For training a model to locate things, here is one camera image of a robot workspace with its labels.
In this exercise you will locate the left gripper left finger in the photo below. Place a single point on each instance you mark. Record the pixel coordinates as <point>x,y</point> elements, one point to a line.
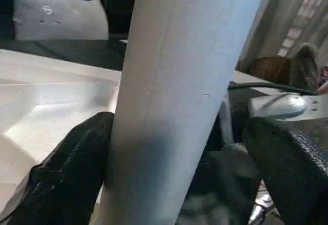
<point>64,179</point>

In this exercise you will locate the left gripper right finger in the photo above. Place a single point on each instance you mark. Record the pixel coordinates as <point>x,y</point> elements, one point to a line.
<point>294,179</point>

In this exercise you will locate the white plastic table leg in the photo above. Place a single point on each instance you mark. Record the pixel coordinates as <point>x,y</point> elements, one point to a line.
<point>174,81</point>

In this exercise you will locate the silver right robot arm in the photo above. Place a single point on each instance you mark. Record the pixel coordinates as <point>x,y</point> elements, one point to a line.
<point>282,105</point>

